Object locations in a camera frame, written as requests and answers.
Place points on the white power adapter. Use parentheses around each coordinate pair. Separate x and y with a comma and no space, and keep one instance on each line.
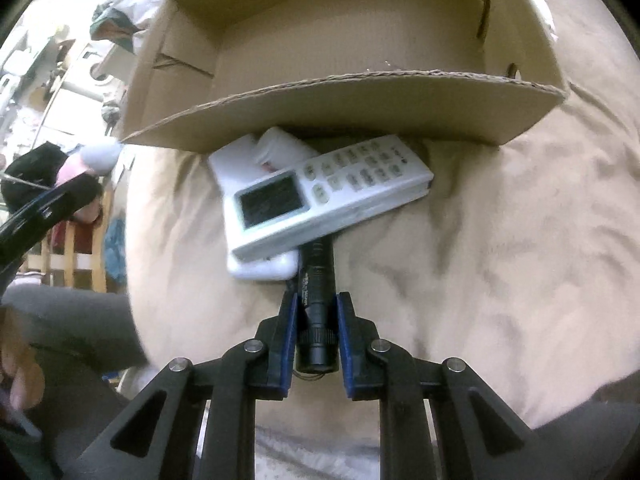
(241,163)

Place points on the black clothing on chair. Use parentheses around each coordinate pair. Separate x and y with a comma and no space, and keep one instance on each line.
(36,170)

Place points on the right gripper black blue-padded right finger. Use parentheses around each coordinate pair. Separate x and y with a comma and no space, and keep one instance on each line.
(437,420)

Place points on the black flashlight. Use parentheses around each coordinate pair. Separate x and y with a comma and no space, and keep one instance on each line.
(316,313)

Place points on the brown cardboard box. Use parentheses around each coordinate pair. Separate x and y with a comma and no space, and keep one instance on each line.
(211,71)

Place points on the white air conditioner remote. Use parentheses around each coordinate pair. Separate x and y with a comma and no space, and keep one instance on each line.
(339,189)

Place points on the person's left hand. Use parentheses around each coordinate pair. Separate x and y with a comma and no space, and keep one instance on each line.
(19,364)

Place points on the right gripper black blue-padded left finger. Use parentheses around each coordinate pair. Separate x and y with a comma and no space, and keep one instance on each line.
(197,421)

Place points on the beige bed blanket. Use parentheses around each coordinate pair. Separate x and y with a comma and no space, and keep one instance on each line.
(523,260)

